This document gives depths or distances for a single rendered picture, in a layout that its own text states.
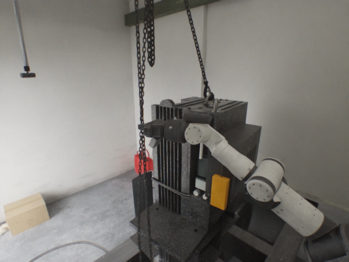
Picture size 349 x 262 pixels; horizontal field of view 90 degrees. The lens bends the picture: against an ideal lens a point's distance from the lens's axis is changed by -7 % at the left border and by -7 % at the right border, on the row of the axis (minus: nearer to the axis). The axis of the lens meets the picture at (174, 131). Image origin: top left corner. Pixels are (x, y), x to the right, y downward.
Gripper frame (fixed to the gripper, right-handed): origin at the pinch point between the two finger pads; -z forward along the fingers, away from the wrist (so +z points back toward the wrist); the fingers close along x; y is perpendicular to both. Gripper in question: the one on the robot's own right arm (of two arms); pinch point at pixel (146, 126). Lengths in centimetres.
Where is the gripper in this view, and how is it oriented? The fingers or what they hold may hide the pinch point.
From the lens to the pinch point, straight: 77.5
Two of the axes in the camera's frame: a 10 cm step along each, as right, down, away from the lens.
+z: 8.9, 1.1, -4.4
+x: 4.5, -2.4, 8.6
